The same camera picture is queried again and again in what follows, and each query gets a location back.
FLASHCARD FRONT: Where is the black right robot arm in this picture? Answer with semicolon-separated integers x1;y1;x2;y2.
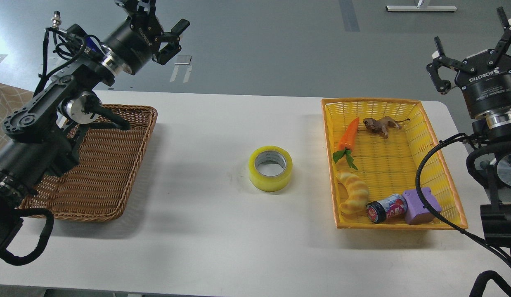
415;7;511;297

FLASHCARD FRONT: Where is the white metal stand base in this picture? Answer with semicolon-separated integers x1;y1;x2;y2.
385;0;458;12

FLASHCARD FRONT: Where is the yellow plastic basket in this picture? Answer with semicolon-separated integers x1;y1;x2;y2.
321;98;451;231

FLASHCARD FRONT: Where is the brown toy lion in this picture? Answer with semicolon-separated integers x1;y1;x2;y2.
362;116;410;139

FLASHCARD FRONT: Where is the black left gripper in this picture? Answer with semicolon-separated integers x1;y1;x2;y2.
103;0;191;75

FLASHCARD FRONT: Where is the yellow tape roll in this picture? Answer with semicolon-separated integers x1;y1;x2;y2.
248;146;293;192

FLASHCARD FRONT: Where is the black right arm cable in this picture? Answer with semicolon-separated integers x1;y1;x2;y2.
415;133;511;266

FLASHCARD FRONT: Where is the orange toy carrot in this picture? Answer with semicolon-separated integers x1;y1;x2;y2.
332;117;360;170

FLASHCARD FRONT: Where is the small dark can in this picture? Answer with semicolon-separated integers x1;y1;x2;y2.
366;193;408;224

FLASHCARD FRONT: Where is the brown wicker basket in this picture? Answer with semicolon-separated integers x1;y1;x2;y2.
20;104;158;222

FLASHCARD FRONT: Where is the purple foam block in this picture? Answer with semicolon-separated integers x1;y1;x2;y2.
402;187;442;224

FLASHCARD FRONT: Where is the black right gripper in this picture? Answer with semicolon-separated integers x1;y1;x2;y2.
426;6;511;120

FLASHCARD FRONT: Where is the beige checkered cloth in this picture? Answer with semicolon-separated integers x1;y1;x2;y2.
0;83;33;150

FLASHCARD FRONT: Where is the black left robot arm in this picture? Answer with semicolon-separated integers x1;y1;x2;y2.
0;0;191;266

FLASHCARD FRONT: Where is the yellow toy croissant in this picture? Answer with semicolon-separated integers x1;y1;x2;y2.
336;171;369;215

